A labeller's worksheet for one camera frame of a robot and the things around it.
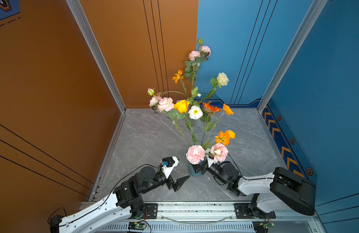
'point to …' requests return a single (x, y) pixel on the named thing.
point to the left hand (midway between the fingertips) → (183, 167)
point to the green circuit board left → (137, 225)
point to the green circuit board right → (262, 226)
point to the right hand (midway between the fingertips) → (194, 154)
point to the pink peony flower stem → (196, 153)
